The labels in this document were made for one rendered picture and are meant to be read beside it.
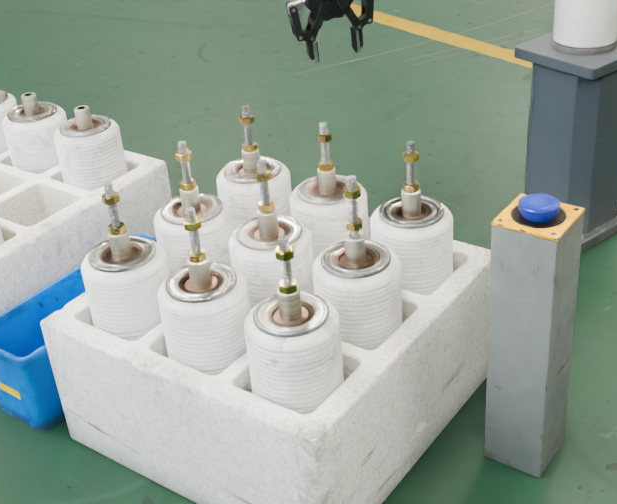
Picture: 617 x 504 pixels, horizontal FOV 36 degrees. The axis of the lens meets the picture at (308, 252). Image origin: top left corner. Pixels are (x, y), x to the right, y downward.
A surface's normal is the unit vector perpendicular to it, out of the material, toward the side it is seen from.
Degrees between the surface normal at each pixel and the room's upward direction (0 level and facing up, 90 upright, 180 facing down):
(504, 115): 0
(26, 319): 88
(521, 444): 90
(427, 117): 0
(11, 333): 88
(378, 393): 90
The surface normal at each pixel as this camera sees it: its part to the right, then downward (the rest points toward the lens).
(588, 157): -0.11, 0.52
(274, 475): -0.58, 0.46
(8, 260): 0.81, 0.25
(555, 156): -0.78, 0.37
